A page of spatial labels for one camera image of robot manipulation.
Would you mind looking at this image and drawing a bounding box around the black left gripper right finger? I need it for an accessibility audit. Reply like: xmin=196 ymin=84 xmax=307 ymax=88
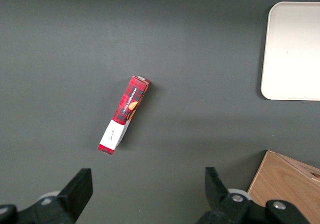
xmin=197 ymin=167 xmax=312 ymax=224

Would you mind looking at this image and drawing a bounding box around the red plaid shortbread box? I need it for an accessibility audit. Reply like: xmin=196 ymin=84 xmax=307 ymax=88
xmin=96 ymin=75 xmax=153 ymax=157

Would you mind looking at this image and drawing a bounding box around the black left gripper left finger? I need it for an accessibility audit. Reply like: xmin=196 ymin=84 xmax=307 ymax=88
xmin=0 ymin=168 xmax=94 ymax=224

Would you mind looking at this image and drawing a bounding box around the beige rectangular tray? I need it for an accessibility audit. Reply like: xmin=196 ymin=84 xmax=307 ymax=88
xmin=260 ymin=1 xmax=320 ymax=101

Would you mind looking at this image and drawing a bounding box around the wooden two-drawer cabinet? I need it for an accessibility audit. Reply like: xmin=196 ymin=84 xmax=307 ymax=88
xmin=246 ymin=150 xmax=320 ymax=224

